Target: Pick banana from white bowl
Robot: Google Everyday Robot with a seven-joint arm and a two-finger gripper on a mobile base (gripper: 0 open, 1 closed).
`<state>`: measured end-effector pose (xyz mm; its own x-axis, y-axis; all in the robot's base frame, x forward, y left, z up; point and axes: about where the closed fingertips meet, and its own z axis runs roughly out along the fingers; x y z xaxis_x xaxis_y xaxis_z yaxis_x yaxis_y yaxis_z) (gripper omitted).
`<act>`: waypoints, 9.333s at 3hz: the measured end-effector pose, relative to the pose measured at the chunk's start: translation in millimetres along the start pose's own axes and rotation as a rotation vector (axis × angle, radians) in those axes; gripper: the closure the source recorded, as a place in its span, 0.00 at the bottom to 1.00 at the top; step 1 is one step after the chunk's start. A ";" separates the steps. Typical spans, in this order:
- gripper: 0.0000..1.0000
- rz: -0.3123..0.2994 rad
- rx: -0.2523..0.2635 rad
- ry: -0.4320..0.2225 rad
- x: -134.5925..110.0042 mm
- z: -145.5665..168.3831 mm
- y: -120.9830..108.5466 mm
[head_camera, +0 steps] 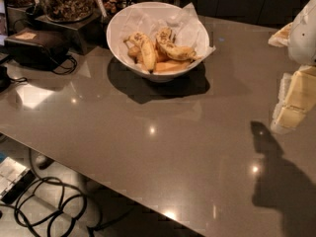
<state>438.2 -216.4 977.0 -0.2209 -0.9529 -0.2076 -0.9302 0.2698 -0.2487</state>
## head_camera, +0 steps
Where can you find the screen at left edge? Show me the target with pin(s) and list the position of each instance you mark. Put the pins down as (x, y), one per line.
(3, 21)

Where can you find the yellow banana middle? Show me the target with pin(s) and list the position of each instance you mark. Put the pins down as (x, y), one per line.
(135, 53)

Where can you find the yellow banana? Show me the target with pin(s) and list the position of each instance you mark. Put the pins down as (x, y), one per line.
(171, 66)
(135, 53)

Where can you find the white device on floor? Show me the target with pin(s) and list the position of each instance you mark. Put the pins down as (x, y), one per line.
(14, 179)

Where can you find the glass jar of nuts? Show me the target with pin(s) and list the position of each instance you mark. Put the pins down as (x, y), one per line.
(67, 11)

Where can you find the white paper bowl liner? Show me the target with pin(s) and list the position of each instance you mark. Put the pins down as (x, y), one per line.
(149, 18)

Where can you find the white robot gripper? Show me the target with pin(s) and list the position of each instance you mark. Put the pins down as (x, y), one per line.
(304, 37)

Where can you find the black box with label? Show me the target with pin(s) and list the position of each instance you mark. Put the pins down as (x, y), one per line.
(40, 50)

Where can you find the dark metal jar stand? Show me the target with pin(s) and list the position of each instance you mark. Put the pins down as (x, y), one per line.
(82, 36)

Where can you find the white ceramic bowl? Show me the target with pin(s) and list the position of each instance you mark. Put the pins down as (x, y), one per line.
(157, 77)

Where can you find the spotted banana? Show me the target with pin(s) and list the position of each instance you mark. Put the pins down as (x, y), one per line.
(176, 52)
(147, 49)

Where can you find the yellow banana front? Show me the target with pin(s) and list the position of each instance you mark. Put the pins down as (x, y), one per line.
(171, 66)

